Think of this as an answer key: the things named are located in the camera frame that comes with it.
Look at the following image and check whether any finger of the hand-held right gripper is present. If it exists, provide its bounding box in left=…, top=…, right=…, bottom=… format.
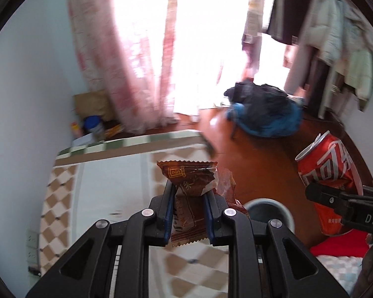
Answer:
left=305, top=183, right=351, bottom=215

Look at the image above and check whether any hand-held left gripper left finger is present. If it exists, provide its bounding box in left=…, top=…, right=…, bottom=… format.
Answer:
left=25, top=180, right=176, bottom=298

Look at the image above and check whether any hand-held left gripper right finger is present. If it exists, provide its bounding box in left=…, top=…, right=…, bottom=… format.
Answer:
left=203, top=191, right=350, bottom=298

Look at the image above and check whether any red soda can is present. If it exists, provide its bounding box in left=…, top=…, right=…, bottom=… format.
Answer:
left=295, top=130, right=365, bottom=236

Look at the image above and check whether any brown snack wrapper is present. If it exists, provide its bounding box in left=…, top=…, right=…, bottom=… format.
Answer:
left=156, top=160, right=247, bottom=246

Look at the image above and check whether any round white trash bin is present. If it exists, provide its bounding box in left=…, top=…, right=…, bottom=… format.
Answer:
left=242, top=198, right=296, bottom=235

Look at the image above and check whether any red cloth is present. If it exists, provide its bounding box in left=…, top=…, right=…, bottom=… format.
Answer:
left=309, top=233, right=372, bottom=258

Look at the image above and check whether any table with checkered tablecloth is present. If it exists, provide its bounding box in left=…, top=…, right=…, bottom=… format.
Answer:
left=39, top=130, right=237, bottom=298

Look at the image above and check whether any checkered blanket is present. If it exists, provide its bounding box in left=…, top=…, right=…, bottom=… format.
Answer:
left=315, top=255, right=365, bottom=298

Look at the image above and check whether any yellow packet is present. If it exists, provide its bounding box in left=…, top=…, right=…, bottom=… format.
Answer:
left=104, top=123, right=125, bottom=139

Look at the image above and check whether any pile of dark blue clothes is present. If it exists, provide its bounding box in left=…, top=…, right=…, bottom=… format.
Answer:
left=224, top=81, right=303, bottom=139

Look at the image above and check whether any small white box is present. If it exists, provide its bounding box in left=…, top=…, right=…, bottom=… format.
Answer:
left=72, top=133, right=95, bottom=147

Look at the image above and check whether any blue lid jar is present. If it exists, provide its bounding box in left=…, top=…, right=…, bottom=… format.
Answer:
left=82, top=115, right=105, bottom=142

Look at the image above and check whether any brown cardboard box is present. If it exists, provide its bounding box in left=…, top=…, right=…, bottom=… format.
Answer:
left=73, top=90, right=114, bottom=121

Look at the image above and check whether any pink floral curtain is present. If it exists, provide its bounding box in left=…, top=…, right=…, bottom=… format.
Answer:
left=67, top=0, right=261, bottom=135

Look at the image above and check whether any row of hanging clothes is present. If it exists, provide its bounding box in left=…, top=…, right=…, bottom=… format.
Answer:
left=242, top=0, right=373, bottom=120

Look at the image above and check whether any white wall socket panel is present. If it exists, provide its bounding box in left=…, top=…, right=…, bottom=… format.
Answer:
left=25, top=228, right=40, bottom=257

